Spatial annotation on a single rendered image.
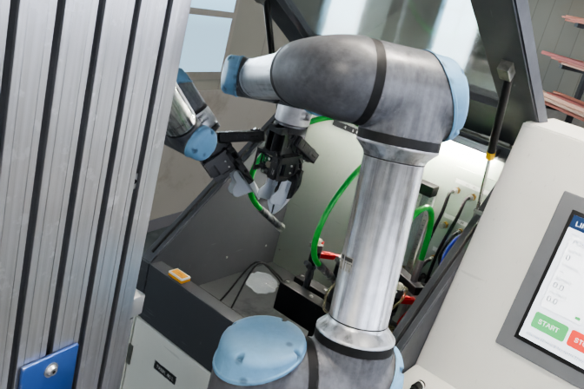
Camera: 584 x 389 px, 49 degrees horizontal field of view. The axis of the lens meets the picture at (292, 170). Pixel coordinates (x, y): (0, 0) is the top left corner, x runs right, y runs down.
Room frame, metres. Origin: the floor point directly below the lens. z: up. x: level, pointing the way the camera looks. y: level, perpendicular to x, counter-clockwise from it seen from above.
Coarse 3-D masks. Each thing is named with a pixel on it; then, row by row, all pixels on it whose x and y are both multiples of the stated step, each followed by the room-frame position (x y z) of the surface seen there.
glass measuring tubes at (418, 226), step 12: (420, 192) 1.63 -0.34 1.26; (432, 192) 1.61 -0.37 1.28; (420, 204) 1.63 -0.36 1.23; (432, 204) 1.64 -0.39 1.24; (420, 216) 1.63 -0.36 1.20; (420, 228) 1.64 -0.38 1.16; (408, 240) 1.63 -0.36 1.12; (420, 240) 1.64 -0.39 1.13; (408, 252) 1.63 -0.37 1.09; (408, 264) 1.64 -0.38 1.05
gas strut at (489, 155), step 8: (504, 80) 1.30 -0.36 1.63; (512, 80) 1.29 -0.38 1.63; (504, 88) 1.30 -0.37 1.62; (504, 96) 1.30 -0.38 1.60; (504, 104) 1.31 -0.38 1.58; (496, 112) 1.33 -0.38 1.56; (504, 112) 1.32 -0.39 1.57; (496, 120) 1.33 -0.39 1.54; (496, 128) 1.33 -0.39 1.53; (496, 136) 1.34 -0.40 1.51; (488, 144) 1.36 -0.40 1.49; (496, 144) 1.35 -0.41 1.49; (488, 152) 1.36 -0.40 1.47; (488, 160) 1.36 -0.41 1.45; (488, 168) 1.38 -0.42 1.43; (480, 192) 1.41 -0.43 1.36; (480, 200) 1.42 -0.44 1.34; (472, 216) 1.43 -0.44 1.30
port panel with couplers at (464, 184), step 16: (464, 176) 1.61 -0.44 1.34; (480, 176) 1.59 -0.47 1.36; (464, 192) 1.60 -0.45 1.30; (448, 208) 1.62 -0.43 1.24; (464, 208) 1.59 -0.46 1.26; (448, 224) 1.61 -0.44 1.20; (464, 224) 1.59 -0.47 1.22; (432, 240) 1.62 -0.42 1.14; (432, 256) 1.60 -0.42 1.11; (432, 272) 1.61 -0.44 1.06
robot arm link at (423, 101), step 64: (384, 64) 0.81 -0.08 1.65; (448, 64) 0.86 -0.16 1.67; (384, 128) 0.82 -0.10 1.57; (448, 128) 0.84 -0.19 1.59; (384, 192) 0.81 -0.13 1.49; (384, 256) 0.80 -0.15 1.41; (320, 320) 0.81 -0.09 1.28; (384, 320) 0.79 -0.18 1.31; (320, 384) 0.74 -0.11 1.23; (384, 384) 0.77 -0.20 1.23
